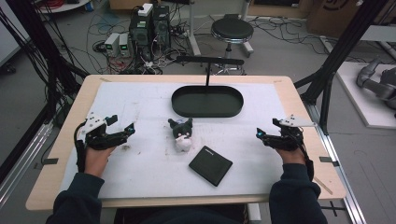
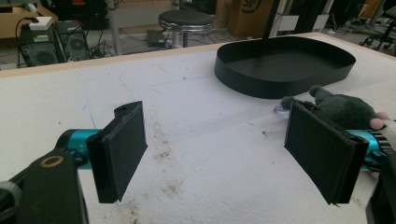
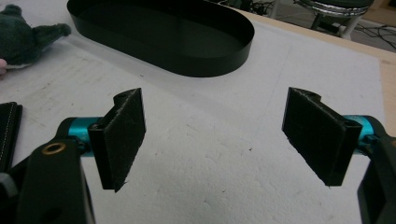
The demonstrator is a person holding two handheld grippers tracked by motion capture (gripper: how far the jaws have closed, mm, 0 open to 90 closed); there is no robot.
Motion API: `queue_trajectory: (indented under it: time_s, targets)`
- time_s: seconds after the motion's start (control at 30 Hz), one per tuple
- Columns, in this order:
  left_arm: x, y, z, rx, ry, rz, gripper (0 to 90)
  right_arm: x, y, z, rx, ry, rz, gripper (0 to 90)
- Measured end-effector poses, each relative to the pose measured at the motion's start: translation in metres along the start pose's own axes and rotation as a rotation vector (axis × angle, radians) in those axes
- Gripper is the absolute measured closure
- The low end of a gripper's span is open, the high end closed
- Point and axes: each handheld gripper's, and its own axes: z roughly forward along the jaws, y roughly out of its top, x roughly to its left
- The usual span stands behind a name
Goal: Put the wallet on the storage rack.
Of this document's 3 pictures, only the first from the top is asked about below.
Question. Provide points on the black round stool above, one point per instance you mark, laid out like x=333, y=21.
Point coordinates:
x=232, y=30

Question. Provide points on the grey power supply unit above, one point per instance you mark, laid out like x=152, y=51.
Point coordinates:
x=111, y=44
x=124, y=45

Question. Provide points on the white table leg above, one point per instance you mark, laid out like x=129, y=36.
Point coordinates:
x=254, y=214

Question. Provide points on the person's left hand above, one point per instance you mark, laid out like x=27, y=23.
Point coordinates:
x=97, y=161

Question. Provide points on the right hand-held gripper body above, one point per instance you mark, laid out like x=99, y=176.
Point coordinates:
x=288, y=137

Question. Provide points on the white floor board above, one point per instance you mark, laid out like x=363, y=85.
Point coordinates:
x=358, y=93

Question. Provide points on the black computer tower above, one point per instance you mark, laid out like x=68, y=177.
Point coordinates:
x=140, y=35
x=161, y=26

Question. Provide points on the black tape strip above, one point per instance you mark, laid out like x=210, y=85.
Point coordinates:
x=328, y=160
x=50, y=161

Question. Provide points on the aluminium rail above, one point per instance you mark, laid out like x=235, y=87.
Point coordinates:
x=21, y=168
x=339, y=174

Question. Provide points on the black oval tray stand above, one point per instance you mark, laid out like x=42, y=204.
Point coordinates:
x=207, y=102

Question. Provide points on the black square case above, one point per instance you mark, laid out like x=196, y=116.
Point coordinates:
x=211, y=165

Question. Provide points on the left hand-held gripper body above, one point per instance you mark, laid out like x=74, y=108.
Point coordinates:
x=93, y=132

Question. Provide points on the person's right hand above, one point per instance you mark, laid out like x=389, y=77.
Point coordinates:
x=291, y=157

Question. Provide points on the cardboard box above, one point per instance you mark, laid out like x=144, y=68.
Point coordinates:
x=336, y=17

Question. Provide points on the white box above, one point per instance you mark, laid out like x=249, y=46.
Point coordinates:
x=145, y=10

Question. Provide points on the black and white plush toy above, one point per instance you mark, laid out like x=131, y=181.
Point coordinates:
x=181, y=135

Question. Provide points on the white table mat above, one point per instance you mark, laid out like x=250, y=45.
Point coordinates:
x=146, y=174

